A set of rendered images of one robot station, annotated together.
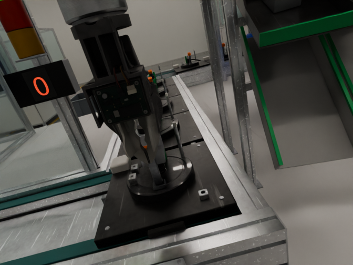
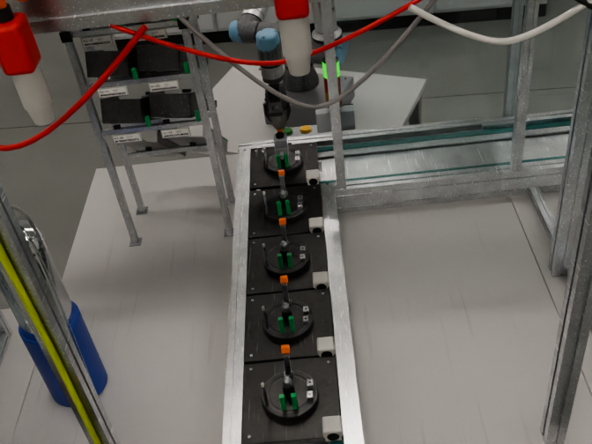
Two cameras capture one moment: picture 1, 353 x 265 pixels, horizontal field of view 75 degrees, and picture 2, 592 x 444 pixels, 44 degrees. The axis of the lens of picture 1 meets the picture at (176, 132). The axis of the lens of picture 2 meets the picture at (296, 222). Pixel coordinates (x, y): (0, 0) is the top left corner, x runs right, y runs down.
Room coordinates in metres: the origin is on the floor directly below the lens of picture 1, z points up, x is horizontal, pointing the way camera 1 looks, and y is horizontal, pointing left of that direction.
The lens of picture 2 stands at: (2.49, 0.20, 2.44)
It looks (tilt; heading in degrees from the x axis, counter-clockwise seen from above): 40 degrees down; 184
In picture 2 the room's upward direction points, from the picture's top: 8 degrees counter-clockwise
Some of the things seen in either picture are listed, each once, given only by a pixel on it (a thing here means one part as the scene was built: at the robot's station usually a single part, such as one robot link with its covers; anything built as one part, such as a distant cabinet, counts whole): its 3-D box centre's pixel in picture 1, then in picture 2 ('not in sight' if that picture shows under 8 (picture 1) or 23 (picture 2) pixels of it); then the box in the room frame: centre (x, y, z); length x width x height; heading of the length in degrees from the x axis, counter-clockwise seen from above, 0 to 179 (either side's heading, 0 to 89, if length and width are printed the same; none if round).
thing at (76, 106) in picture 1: (102, 101); not in sight; (2.45, 0.67, 0.73); 0.62 x 0.42 x 0.23; 90
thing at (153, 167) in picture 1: (153, 163); not in sight; (0.36, 0.05, 1.04); 0.04 x 0.02 x 0.08; 0
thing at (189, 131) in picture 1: (154, 119); (284, 199); (0.66, 0.05, 1.01); 0.24 x 0.24 x 0.13; 0
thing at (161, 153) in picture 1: (149, 140); (280, 144); (0.41, 0.05, 1.06); 0.08 x 0.04 x 0.07; 0
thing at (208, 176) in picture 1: (163, 182); (284, 166); (0.40, 0.05, 0.96); 0.24 x 0.24 x 0.02; 0
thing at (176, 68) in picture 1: (188, 60); not in sight; (1.74, -0.22, 1.01); 0.24 x 0.24 x 0.13; 0
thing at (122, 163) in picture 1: (122, 166); (313, 178); (0.50, 0.15, 0.97); 0.05 x 0.05 x 0.04; 0
